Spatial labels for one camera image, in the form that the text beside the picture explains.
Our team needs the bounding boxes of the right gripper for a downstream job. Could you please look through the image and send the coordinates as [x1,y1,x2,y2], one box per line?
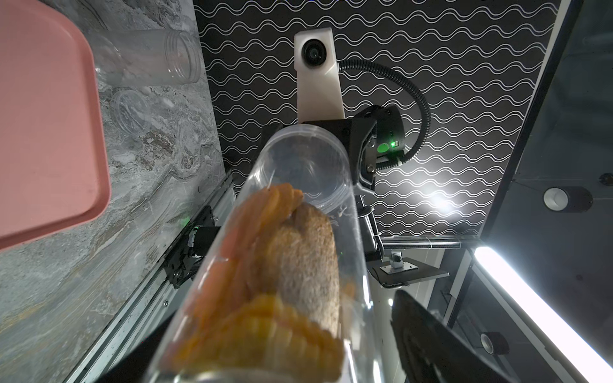
[260,116,405,194]

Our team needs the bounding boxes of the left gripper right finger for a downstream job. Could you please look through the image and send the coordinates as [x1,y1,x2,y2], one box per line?
[391,290,512,382]

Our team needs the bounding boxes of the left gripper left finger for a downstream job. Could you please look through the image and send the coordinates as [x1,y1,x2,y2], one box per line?
[96,317,172,383]

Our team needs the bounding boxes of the clear jar lid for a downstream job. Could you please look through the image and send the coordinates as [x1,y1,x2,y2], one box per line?
[110,89,151,137]

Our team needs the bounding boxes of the clear jar yellow cookies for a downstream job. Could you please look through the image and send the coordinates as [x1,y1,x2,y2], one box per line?
[86,30,201,87]

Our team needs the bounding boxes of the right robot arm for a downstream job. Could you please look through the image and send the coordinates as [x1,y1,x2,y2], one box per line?
[250,54,431,199]

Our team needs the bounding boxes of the pink plastic tray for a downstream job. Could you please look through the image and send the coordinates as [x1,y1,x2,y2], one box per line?
[1,1,111,249]

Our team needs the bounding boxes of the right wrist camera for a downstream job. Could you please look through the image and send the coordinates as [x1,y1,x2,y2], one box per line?
[294,28,345,123]

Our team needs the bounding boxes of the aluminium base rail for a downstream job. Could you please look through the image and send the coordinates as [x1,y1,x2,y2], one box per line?
[65,174,236,382]

